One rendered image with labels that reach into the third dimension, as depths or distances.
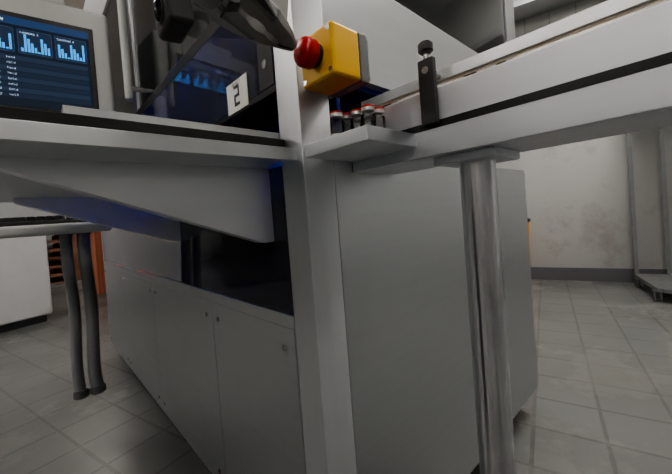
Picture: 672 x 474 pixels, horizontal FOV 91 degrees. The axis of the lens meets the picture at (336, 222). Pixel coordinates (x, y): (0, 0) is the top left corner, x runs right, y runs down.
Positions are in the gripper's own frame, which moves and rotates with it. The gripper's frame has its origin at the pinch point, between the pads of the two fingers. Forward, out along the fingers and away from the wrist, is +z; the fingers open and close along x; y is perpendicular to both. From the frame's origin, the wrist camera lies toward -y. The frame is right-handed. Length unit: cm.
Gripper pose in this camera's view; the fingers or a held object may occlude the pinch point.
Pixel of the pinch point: (285, 46)
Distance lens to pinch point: 49.6
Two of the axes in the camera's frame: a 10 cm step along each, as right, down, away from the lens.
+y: 2.4, -9.3, 2.7
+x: -6.8, 0.4, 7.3
